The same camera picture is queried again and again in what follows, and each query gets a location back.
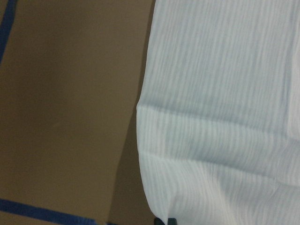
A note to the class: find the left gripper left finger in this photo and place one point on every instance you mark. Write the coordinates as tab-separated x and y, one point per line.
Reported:
158	221

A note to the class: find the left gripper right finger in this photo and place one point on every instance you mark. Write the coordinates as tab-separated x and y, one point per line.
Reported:
172	221

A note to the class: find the light blue button-up shirt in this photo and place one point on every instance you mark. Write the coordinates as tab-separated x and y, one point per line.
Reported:
218	119

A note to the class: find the blue tape line crosswise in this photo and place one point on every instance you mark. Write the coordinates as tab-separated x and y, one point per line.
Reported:
43	214

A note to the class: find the blue tape line lengthwise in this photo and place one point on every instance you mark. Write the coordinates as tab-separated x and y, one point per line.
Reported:
6	25

